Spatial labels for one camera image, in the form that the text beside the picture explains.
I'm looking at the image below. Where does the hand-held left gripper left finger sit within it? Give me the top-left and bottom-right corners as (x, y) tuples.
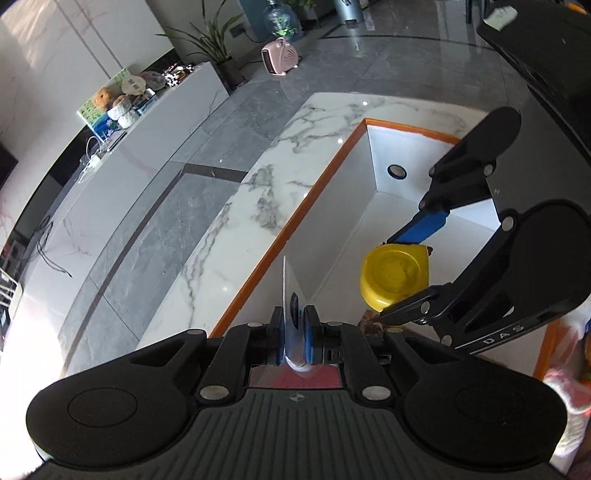
(126, 306), (286, 405)

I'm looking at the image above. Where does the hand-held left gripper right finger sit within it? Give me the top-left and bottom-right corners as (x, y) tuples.
(302, 305), (456, 405)

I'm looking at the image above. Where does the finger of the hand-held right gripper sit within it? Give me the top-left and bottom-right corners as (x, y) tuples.
(386, 142), (498, 246)
(378, 209), (522, 346)

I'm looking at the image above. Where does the yellow lidded jar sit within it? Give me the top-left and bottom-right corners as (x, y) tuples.
(360, 243), (431, 312)

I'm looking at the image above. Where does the orange cardboard box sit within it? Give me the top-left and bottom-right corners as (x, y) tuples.
(208, 117), (564, 385)

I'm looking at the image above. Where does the white crochet bunny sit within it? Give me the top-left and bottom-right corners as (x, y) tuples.
(543, 362), (591, 416)

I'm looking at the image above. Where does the pink fan heater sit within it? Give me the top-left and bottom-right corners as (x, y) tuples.
(260, 38), (300, 75)

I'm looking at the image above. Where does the silver trash can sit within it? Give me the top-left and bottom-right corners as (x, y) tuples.
(334, 0), (366, 27)

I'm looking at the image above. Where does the white marble tv cabinet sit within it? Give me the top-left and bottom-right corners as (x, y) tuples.
(0, 62), (232, 326)

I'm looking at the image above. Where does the blue water jug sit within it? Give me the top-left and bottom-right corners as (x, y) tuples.
(263, 0), (304, 40)

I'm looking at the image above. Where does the white router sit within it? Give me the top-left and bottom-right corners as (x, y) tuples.
(0, 268), (23, 325)

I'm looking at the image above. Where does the white knitted pot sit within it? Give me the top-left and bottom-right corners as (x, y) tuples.
(107, 95), (140, 128)

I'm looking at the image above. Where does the long leaf potted plant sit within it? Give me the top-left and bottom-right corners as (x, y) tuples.
(156, 0), (246, 89)

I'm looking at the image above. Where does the cow patterned toy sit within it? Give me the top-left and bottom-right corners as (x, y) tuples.
(163, 64), (197, 87)

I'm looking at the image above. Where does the black flat television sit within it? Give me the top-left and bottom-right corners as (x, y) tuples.
(0, 141), (20, 191)

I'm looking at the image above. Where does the black cable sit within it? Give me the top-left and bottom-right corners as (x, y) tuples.
(36, 220), (73, 278)

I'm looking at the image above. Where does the white charger with cables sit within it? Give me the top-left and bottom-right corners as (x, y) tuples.
(82, 135), (112, 172)

